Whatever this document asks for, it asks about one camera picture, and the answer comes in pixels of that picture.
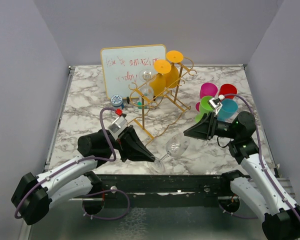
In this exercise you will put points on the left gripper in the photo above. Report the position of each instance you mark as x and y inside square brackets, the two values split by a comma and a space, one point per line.
[130, 146]

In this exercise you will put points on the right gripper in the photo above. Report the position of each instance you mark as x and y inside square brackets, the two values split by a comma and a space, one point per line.
[205, 129]

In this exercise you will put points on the green wine glass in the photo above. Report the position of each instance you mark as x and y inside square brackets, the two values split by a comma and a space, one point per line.
[204, 108]

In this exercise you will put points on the clear wine glass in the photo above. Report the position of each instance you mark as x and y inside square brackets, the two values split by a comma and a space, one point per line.
[174, 148]
[145, 75]

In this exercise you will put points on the teal wine glass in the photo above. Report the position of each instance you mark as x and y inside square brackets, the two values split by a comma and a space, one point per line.
[228, 109]

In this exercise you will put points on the pink wine glass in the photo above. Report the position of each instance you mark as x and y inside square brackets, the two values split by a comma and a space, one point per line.
[208, 89]

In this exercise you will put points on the red wine glass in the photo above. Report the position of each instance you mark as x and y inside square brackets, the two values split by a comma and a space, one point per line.
[227, 89]

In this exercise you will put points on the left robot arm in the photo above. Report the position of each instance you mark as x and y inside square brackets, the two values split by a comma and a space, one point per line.
[35, 195]

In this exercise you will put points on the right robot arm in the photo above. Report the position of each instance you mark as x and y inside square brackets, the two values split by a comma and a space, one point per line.
[277, 211]

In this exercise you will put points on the rear orange wine glass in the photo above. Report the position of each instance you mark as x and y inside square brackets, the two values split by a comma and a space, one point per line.
[171, 78]

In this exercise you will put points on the orange wine glass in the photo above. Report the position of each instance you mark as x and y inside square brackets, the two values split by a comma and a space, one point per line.
[171, 78]
[158, 84]

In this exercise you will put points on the front orange wine glass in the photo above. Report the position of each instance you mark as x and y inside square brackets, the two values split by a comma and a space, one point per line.
[158, 84]

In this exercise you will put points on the blue white small can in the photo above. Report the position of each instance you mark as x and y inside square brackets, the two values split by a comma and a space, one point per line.
[117, 101]

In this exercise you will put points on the yellow framed whiteboard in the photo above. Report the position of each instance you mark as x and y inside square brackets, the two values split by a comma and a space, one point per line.
[123, 67]

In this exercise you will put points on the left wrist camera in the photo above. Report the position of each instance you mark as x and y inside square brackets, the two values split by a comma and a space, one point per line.
[118, 125]

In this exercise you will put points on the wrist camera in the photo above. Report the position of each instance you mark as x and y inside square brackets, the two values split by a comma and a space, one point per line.
[216, 103]
[118, 125]

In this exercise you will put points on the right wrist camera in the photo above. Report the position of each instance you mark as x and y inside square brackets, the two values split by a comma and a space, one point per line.
[216, 103]

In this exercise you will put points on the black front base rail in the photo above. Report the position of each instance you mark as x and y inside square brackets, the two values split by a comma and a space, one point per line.
[161, 191]

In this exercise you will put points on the gold wire glass rack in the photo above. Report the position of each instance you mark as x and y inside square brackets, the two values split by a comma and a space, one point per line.
[164, 110]

